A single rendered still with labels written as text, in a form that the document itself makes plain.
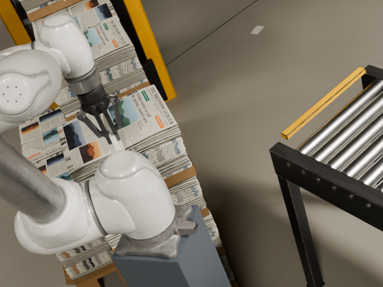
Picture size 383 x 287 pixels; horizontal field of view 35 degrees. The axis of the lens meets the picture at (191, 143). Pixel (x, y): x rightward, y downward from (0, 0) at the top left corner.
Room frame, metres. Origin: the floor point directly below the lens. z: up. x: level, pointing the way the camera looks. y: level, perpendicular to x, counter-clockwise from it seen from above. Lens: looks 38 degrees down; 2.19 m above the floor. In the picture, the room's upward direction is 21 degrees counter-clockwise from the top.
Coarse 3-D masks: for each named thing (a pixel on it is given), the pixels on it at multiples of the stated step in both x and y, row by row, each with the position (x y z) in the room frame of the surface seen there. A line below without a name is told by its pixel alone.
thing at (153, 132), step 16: (128, 96) 1.80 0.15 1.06; (144, 96) 1.76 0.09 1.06; (160, 96) 1.72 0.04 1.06; (128, 112) 1.70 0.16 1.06; (144, 112) 1.66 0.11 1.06; (160, 112) 1.63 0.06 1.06; (128, 128) 1.62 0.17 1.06; (144, 128) 1.58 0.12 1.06; (160, 128) 1.55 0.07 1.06; (176, 128) 1.54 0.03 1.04; (144, 144) 1.53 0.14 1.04; (160, 144) 1.54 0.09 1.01; (176, 144) 1.54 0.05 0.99; (160, 160) 1.53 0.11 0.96; (176, 160) 1.53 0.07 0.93
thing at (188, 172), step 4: (188, 156) 1.61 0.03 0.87; (192, 164) 1.57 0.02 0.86; (188, 168) 1.53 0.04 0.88; (192, 168) 1.54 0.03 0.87; (180, 172) 1.53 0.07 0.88; (184, 172) 1.53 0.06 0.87; (188, 172) 1.53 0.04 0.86; (192, 172) 1.54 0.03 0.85; (172, 176) 1.53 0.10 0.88; (176, 176) 1.53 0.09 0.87; (180, 176) 1.53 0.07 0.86; (184, 176) 1.53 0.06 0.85; (188, 176) 1.53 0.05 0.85; (192, 176) 1.54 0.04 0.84; (164, 180) 1.52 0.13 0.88; (168, 180) 1.53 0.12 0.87; (172, 180) 1.53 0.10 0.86; (176, 180) 1.53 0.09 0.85; (180, 180) 1.53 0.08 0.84; (168, 184) 1.53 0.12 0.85; (172, 184) 1.53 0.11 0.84
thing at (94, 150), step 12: (72, 120) 1.78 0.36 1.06; (60, 132) 1.74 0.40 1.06; (72, 132) 1.71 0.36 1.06; (84, 132) 1.68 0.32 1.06; (72, 144) 1.64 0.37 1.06; (84, 144) 1.62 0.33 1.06; (96, 144) 1.60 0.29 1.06; (108, 144) 1.57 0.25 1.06; (72, 156) 1.58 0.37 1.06; (84, 156) 1.55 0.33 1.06; (96, 156) 1.53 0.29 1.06; (72, 168) 1.52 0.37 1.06; (84, 168) 1.51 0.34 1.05; (96, 168) 1.52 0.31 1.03; (84, 180) 1.51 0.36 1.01
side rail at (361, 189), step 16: (272, 160) 1.56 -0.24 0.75; (288, 160) 1.48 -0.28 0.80; (304, 160) 1.45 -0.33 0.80; (288, 176) 1.50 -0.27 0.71; (304, 176) 1.43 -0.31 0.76; (320, 176) 1.36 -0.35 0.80; (336, 176) 1.33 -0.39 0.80; (320, 192) 1.37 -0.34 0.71; (336, 192) 1.31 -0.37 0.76; (352, 192) 1.25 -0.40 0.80; (368, 192) 1.22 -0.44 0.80; (352, 208) 1.26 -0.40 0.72; (368, 208) 1.20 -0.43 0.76
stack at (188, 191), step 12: (192, 180) 1.57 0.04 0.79; (180, 192) 1.56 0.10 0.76; (192, 192) 1.57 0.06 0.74; (180, 204) 1.56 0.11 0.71; (192, 204) 1.56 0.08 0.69; (204, 204) 1.57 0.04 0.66; (216, 228) 1.57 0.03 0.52; (108, 240) 1.53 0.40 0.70; (216, 240) 1.57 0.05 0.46; (228, 264) 1.57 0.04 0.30; (228, 276) 1.57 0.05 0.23
